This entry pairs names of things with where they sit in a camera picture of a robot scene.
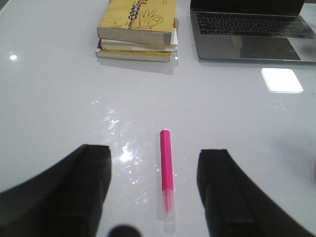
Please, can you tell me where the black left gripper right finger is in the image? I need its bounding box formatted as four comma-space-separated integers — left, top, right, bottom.
197, 150, 313, 237

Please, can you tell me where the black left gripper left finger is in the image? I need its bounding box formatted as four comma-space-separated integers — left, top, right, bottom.
0, 144, 111, 237

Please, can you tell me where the pink highlighter pen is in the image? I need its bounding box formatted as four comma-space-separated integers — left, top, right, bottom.
159, 129, 175, 221

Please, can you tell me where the bottom yellow book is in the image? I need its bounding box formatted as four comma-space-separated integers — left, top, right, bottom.
95, 48, 171, 62

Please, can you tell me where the yellow book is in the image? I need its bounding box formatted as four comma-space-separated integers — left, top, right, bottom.
97, 0, 177, 45
95, 48, 171, 62

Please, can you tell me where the middle cream book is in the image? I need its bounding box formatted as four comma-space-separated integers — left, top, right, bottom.
98, 18, 178, 52

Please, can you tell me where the grey open laptop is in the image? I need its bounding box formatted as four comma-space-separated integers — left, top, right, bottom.
190, 0, 316, 63

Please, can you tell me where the yellow top book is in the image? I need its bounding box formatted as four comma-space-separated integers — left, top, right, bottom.
97, 0, 177, 45

